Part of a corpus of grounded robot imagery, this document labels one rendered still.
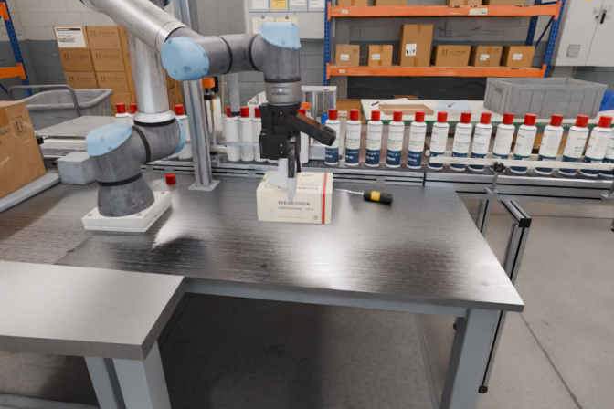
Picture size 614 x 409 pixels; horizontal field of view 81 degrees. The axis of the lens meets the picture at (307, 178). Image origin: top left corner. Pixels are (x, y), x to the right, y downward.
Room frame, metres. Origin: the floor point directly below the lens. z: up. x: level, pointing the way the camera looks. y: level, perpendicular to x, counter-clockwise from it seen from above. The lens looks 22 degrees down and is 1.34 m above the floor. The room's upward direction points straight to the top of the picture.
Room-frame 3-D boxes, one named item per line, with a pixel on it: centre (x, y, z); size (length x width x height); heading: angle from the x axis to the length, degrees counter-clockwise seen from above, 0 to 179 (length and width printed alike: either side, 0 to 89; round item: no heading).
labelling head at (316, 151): (1.38, -0.04, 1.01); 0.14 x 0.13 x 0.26; 83
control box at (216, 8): (1.24, 0.30, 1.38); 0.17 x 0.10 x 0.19; 138
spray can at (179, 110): (1.35, 0.48, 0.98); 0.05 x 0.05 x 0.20
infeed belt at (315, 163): (1.34, 0.39, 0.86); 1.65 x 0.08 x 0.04; 83
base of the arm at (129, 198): (0.95, 0.53, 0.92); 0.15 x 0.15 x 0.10
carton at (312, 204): (0.76, 0.02, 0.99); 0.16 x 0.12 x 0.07; 85
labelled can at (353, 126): (1.27, -0.17, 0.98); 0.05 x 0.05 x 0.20
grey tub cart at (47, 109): (3.24, 2.15, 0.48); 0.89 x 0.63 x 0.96; 14
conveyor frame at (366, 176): (1.34, 0.39, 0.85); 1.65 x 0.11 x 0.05; 83
